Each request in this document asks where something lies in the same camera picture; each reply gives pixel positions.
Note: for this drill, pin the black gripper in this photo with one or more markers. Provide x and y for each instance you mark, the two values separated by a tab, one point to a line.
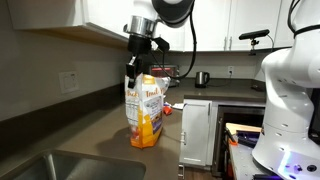
136	45

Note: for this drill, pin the orange white snack bag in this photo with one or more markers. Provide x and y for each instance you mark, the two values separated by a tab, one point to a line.
144	102

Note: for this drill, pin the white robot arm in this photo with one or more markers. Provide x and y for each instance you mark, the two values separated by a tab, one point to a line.
283	147

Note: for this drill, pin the small red white object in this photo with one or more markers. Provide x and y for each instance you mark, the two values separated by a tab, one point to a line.
167	109

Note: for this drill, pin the steel electric kettle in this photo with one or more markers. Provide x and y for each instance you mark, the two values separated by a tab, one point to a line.
202	78

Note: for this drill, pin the white lower cabinet door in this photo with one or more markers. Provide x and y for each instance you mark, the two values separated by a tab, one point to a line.
195	132

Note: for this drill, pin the white upper cabinets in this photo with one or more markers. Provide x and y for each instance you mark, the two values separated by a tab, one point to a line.
218	23

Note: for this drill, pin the wooden board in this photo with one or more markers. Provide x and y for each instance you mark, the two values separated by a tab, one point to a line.
234	127

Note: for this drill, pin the steel kitchen sink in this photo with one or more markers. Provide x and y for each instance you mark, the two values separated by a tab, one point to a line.
64	165

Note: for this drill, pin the dark blue tool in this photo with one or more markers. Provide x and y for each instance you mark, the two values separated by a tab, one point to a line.
247	138

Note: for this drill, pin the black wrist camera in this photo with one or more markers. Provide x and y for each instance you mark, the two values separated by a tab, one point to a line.
163	45

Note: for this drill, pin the white wall light switch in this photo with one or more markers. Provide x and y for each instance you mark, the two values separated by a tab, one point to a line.
68	82

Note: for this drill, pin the white wall outlet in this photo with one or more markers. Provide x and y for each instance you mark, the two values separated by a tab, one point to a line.
230	70

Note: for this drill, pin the black camera on stand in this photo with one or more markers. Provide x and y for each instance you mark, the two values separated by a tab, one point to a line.
252	36

